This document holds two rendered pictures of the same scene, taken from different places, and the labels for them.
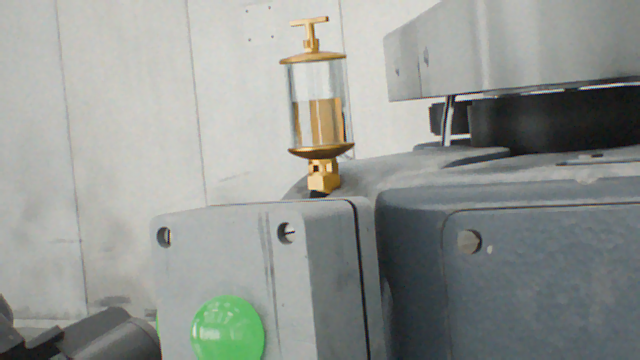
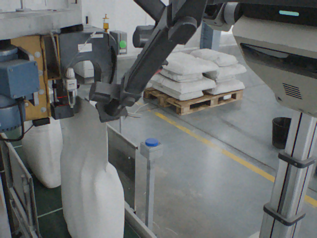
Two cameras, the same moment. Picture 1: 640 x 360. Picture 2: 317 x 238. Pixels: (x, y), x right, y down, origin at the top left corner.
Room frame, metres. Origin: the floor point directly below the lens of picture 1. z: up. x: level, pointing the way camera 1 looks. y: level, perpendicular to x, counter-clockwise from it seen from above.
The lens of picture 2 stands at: (1.76, 0.62, 1.53)
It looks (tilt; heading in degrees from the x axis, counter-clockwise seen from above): 23 degrees down; 197
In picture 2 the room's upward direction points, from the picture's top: 3 degrees clockwise
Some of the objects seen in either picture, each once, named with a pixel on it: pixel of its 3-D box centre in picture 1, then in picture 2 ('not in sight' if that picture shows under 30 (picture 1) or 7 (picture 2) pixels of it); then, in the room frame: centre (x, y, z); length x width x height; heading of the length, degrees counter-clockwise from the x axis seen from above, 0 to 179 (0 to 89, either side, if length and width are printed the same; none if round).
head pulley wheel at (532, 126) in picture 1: (564, 118); (71, 27); (0.64, -0.11, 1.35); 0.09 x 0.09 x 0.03
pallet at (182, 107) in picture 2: not in sight; (193, 93); (-2.59, -0.26, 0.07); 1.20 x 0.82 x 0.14; 146
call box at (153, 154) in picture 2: not in sight; (151, 148); (0.51, 0.19, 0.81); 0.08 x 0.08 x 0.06; 54
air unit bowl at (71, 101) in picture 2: not in sight; (71, 97); (0.76, -0.06, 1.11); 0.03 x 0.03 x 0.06
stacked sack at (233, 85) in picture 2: not in sight; (220, 85); (-2.73, 0.09, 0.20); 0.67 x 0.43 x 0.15; 144
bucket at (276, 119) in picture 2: not in sight; (284, 133); (-1.53, 0.95, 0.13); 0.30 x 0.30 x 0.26
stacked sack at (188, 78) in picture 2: not in sight; (177, 71); (-2.31, -0.45, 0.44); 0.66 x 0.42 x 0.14; 49
